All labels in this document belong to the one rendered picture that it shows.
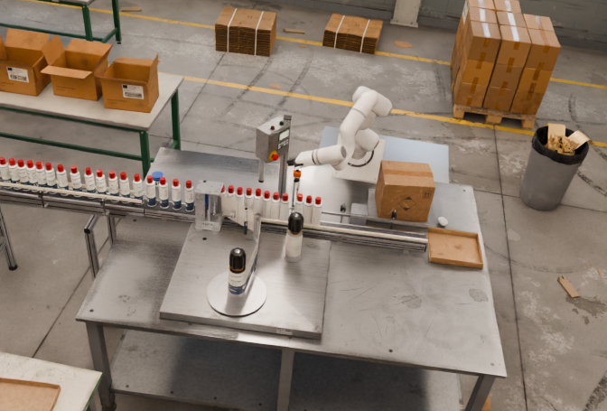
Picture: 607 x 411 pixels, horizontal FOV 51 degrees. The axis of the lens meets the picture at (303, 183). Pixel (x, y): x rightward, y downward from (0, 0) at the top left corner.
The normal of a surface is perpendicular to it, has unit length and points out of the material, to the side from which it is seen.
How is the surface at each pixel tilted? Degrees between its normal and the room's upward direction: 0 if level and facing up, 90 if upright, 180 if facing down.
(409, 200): 90
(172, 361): 1
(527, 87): 91
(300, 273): 0
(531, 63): 90
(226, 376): 1
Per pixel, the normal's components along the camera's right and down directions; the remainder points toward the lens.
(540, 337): 0.08, -0.79
